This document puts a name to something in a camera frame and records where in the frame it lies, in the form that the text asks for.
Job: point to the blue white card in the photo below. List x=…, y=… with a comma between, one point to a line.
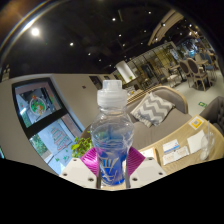
x=171, y=146

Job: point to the grey white chevron cushion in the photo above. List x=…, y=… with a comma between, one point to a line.
x=152, y=109

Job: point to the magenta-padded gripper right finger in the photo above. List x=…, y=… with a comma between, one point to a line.
x=150, y=171

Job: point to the white leaflet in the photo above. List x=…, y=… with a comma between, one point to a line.
x=148, y=153

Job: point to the yellow square table sign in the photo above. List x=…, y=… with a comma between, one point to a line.
x=196, y=123

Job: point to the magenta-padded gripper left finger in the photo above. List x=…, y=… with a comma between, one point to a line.
x=76, y=171

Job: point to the white paper napkin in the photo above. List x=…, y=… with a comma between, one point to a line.
x=196, y=141

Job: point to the clear bottle with blue label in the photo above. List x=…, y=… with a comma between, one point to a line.
x=112, y=133

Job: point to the potted green plant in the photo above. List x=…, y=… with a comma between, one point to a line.
x=81, y=146

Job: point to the grey curved sofa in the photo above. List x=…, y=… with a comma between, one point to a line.
x=160, y=130

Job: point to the group of dining chairs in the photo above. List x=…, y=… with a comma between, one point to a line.
x=196, y=71

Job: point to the group of ceiling lights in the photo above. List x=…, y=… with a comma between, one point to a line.
x=35, y=31

